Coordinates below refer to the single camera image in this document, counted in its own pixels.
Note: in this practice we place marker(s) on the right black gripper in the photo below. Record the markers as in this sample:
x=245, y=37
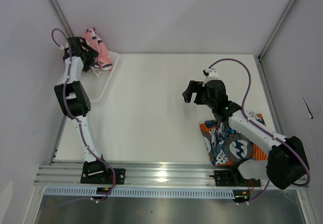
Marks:
x=194, y=87

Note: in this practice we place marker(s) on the aluminium frame post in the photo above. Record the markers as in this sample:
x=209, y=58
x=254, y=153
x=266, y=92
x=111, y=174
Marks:
x=65, y=29
x=287, y=11

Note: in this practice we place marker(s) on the blue orange patterned shorts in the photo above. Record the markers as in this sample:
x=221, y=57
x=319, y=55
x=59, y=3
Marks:
x=226, y=147

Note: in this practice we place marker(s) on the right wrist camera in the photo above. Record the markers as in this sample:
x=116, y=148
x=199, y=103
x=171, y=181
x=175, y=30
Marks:
x=211, y=74

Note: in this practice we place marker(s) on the white slotted cable duct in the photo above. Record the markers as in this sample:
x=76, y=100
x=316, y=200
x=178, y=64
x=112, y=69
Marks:
x=140, y=192

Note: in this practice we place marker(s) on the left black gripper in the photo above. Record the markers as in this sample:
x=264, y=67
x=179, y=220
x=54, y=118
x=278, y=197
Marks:
x=92, y=54

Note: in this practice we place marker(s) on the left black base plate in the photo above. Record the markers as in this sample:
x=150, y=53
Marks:
x=103, y=177

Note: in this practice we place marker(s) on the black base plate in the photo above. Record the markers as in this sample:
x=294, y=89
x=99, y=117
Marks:
x=231, y=177
x=103, y=177

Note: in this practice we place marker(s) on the white plastic basket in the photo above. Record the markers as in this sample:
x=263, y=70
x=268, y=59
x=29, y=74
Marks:
x=98, y=80

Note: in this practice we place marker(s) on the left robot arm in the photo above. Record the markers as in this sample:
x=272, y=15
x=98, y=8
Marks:
x=75, y=104

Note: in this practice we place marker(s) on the left aluminium frame post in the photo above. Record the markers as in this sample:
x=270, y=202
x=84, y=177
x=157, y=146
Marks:
x=65, y=29

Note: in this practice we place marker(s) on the aluminium mounting rail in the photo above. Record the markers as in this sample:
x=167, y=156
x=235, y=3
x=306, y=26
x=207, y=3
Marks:
x=142, y=175

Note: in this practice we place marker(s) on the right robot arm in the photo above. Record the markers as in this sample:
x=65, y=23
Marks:
x=287, y=162

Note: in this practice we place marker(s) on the right aluminium frame post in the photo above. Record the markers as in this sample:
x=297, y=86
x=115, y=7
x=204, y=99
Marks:
x=287, y=11

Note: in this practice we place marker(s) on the pink star patterned shorts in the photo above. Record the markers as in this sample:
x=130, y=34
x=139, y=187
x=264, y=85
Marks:
x=103, y=60

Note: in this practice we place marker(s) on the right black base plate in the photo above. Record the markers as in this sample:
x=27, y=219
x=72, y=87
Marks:
x=231, y=177

